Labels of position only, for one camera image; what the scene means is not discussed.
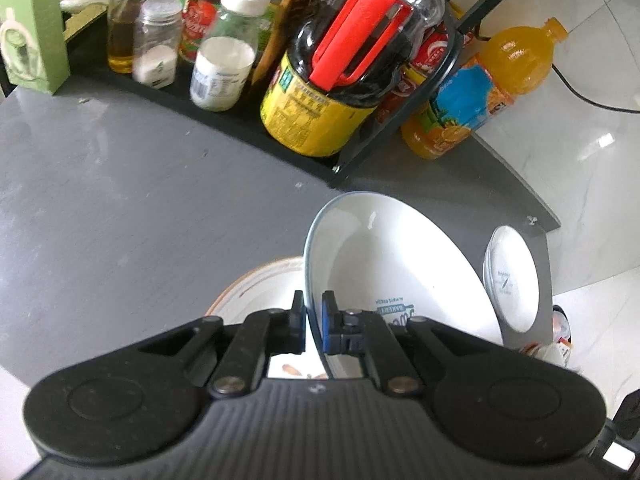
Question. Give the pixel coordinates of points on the white plate with flower print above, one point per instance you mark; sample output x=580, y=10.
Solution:
x=260, y=285

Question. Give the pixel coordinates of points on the small glass seasoning jar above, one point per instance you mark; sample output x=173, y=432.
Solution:
x=156, y=55

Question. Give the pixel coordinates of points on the orange juice bottle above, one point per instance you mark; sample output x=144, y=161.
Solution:
x=470, y=100

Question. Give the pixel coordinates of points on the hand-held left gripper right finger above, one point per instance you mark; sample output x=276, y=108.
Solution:
x=330, y=325

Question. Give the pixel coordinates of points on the green carton box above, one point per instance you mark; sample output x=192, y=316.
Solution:
x=30, y=35

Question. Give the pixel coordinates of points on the white-capped seasoning bottle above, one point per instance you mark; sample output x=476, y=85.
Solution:
x=222, y=65

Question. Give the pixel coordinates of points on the small metal fitting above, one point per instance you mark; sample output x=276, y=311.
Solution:
x=532, y=219

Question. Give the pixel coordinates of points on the white ceramic bowl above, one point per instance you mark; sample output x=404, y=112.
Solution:
x=400, y=260

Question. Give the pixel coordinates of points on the white tissue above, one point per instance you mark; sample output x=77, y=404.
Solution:
x=80, y=5

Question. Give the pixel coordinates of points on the soy sauce bottle yellow label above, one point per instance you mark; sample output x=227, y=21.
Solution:
x=315, y=110

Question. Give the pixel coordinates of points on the sauce bottle with yellow cap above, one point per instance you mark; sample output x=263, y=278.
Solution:
x=197, y=25

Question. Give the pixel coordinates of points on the black storage rack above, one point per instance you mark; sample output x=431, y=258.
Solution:
x=240, y=127

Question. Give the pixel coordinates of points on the oil sprayer bottle white top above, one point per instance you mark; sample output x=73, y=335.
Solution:
x=127, y=25

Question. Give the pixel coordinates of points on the brown sauce bottle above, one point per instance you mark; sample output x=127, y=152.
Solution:
x=282, y=15

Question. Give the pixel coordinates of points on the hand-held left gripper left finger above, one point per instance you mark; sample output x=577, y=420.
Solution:
x=300, y=322

